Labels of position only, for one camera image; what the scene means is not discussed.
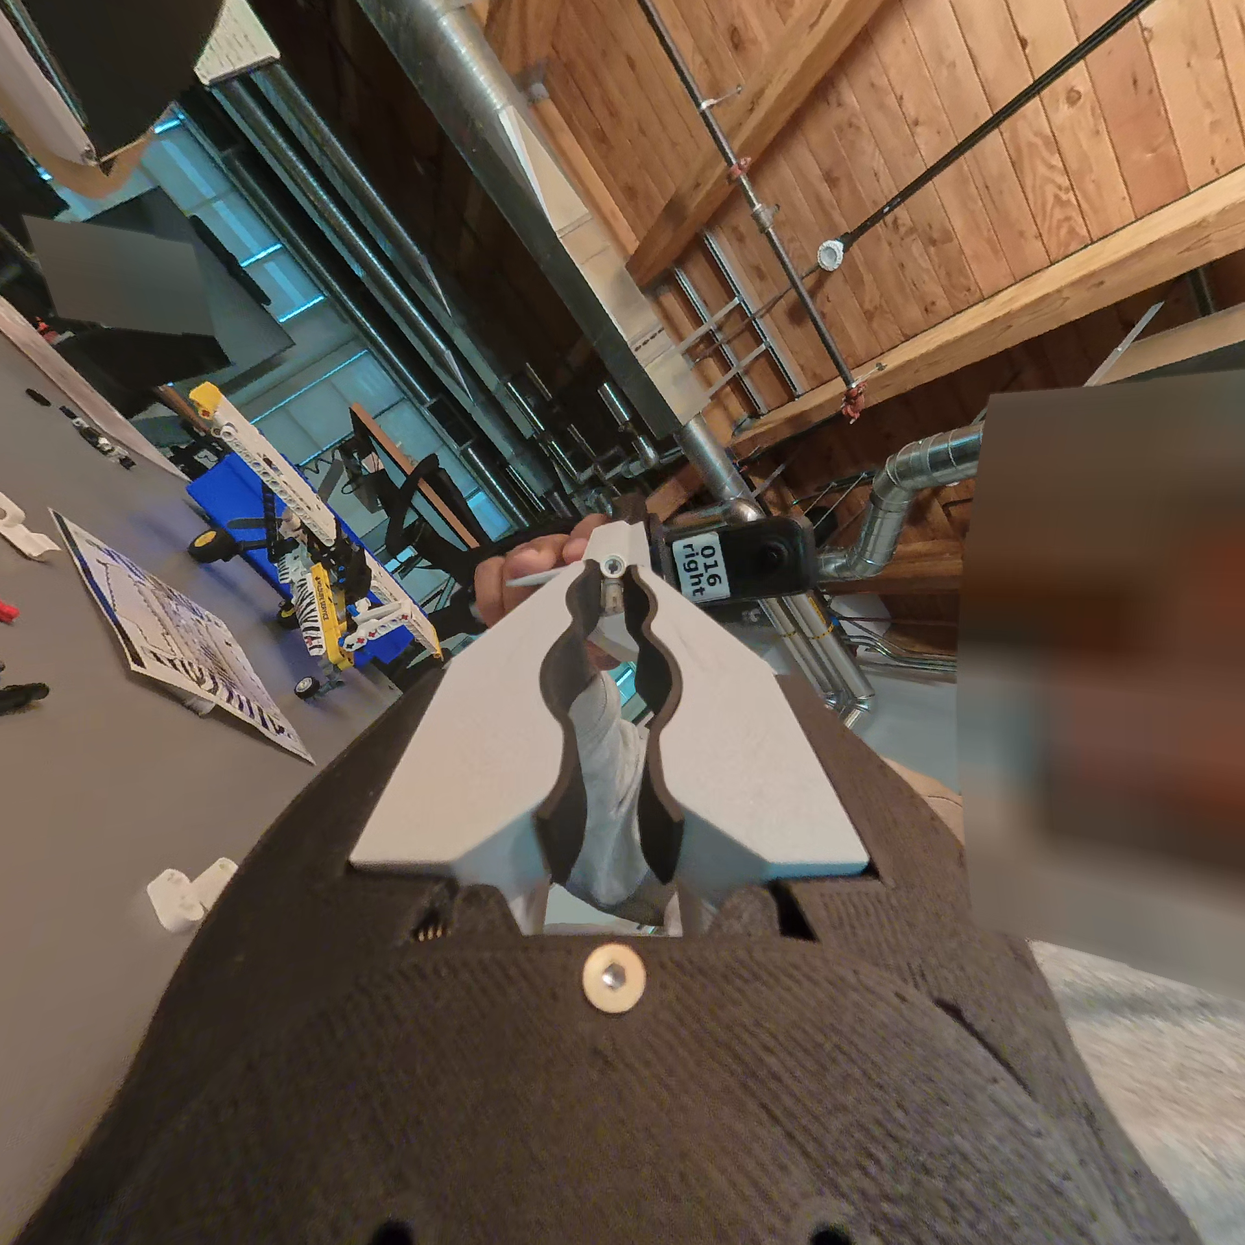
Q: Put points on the blue plastic bin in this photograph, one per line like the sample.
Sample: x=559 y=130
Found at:
x=233 y=496

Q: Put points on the small white lego connector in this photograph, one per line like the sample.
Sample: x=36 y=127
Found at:
x=611 y=576

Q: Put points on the black ceiling rod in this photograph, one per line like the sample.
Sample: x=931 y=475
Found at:
x=972 y=137

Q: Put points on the yellow white lego crane model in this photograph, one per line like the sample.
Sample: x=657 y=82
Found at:
x=282 y=484

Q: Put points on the person's grey hoodie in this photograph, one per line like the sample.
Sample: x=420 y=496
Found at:
x=1147 y=1090

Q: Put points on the white lego panel piece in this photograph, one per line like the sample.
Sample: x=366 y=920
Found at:
x=28 y=543

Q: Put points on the silver round pipe duct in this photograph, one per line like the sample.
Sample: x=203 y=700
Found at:
x=719 y=477

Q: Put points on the black office chair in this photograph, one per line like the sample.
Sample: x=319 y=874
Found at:
x=414 y=499

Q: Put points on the white lego bracket piece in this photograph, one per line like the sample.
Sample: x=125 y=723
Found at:
x=179 y=896

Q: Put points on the white printed sign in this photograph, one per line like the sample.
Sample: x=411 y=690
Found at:
x=239 y=39

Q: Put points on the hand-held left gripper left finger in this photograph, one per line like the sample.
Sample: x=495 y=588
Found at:
x=457 y=779

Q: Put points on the person's right forearm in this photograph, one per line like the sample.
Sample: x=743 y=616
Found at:
x=608 y=779

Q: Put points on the person's right hand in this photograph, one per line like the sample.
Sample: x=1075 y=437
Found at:
x=531 y=557

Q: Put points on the black lego connector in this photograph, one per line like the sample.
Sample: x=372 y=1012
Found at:
x=24 y=697

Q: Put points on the striped sticker sheet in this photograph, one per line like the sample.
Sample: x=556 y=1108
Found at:
x=175 y=632

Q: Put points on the spiral metal duct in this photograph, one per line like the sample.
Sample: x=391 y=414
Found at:
x=904 y=477

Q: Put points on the black white lego pin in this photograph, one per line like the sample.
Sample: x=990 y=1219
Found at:
x=77 y=423
x=117 y=454

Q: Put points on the metal sprinkler pipe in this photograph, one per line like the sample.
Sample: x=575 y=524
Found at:
x=768 y=214

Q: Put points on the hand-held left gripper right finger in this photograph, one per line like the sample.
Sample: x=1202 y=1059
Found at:
x=759 y=779

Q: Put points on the wooden top standing desk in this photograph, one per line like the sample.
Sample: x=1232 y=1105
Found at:
x=408 y=472

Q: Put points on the round white ceiling fixture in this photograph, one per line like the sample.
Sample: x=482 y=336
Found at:
x=830 y=256

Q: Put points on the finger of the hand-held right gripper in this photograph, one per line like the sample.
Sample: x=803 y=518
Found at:
x=612 y=540
x=618 y=638

